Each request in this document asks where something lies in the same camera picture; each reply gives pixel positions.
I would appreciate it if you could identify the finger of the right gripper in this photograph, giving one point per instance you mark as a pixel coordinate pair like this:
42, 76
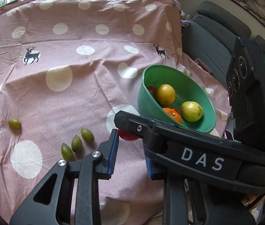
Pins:
142, 127

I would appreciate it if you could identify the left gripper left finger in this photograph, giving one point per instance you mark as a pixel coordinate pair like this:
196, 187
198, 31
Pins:
69, 191

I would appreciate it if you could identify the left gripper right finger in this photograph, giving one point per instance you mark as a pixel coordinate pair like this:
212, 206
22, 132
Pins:
189, 199

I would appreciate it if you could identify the orange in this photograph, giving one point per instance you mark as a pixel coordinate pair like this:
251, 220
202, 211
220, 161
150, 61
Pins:
173, 114

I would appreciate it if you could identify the yellow lemon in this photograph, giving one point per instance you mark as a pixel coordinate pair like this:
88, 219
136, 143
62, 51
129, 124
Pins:
165, 94

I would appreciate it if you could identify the yellow-green pear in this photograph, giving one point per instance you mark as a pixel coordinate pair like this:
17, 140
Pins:
191, 111

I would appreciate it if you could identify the green plastic bowl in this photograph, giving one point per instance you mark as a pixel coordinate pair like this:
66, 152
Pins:
186, 90

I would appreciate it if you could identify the green olive near lemon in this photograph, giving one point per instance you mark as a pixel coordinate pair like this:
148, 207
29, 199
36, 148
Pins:
67, 152

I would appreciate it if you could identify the green olive right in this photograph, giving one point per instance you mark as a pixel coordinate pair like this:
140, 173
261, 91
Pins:
87, 135

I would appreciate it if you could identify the green olive middle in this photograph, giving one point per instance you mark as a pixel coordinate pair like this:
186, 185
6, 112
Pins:
76, 144

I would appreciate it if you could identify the green olive far left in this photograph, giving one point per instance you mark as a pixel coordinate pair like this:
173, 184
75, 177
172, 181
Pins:
15, 124

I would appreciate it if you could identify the pink polka dot tablecloth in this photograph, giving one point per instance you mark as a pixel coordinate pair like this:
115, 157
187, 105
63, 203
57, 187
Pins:
72, 64

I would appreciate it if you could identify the colourful cloth on sofa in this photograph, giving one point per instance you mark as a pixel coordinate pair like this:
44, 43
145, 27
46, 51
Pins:
185, 19

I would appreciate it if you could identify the black tracking camera box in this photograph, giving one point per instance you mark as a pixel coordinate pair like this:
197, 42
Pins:
245, 80

